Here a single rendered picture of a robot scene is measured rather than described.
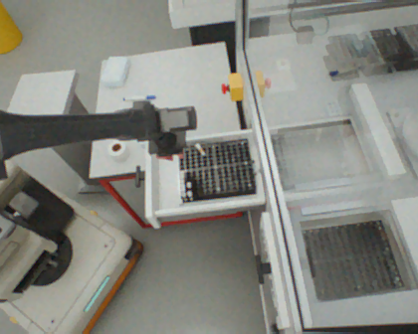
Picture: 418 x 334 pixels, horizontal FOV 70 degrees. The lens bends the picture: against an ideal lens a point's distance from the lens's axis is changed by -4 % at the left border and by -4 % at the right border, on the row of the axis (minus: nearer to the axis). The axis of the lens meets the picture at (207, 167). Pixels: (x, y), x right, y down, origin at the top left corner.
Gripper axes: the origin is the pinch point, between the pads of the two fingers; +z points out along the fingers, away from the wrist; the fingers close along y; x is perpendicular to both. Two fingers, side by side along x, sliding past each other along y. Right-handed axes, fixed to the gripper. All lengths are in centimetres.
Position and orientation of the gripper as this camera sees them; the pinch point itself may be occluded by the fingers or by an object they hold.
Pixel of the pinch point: (177, 156)
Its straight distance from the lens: 90.1
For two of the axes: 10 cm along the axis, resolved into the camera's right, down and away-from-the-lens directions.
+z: 2.2, 4.5, 8.6
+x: -0.5, -8.8, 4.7
